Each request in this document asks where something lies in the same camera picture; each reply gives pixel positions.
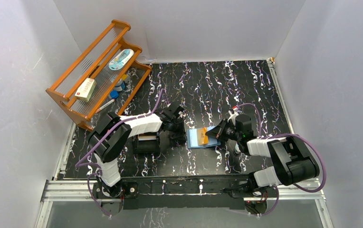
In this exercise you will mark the white red small box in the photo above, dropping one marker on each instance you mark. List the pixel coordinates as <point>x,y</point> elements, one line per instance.
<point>85,90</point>

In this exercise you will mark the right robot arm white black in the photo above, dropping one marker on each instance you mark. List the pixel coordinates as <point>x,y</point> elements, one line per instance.
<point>292,161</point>

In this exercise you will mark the white plastic clip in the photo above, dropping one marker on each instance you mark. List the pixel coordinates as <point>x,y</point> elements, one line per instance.
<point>237,149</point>

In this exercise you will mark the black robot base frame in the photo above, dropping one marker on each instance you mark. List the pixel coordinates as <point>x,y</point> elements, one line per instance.
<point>207,191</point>

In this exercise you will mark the light blue oval case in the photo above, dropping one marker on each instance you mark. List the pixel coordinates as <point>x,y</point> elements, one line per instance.
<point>121,59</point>

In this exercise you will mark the white card stack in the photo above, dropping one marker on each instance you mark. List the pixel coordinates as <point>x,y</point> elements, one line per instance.
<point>147,137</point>

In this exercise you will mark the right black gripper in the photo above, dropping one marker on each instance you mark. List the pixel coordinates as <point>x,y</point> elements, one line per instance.
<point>218,132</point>

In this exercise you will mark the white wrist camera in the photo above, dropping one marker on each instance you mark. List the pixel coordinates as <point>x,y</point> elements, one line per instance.
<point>232,115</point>
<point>182,115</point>

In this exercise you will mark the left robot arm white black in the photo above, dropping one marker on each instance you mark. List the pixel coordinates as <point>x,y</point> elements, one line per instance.
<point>113,132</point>

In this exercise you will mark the blue small object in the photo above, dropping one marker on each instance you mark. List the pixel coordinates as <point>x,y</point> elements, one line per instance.
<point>119,87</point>

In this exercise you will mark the orange wooden shelf rack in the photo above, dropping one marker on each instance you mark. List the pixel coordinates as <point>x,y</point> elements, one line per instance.
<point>93,63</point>

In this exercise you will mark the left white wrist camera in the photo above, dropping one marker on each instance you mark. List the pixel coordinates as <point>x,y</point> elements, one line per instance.
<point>182,115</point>

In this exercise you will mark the blue card holder wallet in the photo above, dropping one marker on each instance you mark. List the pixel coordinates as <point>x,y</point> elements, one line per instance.
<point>192,142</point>

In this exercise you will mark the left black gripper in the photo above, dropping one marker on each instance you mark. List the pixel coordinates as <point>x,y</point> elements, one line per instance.
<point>177,131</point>

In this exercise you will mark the grey pen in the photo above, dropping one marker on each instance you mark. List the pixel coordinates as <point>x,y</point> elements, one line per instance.
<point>105,105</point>

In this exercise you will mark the black plastic card box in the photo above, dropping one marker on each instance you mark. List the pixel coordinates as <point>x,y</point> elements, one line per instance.
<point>146,147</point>

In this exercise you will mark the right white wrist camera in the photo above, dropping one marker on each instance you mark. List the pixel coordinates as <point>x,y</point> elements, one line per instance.
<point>232,115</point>

